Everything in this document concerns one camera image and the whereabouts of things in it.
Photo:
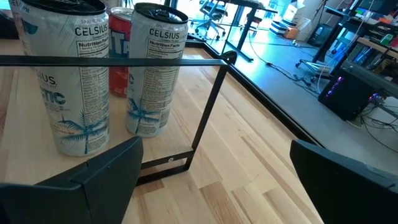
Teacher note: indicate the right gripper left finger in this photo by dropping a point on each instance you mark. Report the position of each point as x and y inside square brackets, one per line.
[77, 199]

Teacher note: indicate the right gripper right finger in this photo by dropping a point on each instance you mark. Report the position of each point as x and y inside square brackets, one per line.
[348, 193]

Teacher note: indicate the white Celsius Arctic can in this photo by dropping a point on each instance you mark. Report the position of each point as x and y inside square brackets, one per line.
[155, 93]
[68, 93]

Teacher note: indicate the orange Fanta can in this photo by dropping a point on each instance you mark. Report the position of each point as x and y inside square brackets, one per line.
[119, 40]

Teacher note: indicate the light wooden shelf board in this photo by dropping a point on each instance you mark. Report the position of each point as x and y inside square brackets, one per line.
[25, 140]

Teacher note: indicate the black computer tower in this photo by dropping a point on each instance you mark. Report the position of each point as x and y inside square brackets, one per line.
[345, 93]

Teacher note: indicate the wheeled stand base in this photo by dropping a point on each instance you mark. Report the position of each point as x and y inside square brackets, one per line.
[314, 67]

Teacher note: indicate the black standing desk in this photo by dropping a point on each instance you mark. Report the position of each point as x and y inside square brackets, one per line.
[335, 34]

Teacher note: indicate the orange box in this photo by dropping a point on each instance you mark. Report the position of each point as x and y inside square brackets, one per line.
[291, 32]

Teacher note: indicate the white box stack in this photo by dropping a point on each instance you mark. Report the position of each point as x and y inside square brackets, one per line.
[278, 28]

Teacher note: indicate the black table clamp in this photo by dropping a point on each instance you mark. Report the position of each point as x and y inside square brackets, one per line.
[230, 56]

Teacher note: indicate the white cardboard box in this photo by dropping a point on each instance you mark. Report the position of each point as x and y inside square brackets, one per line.
[293, 12]

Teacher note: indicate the black office chair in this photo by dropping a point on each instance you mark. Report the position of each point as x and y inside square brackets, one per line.
[211, 12]

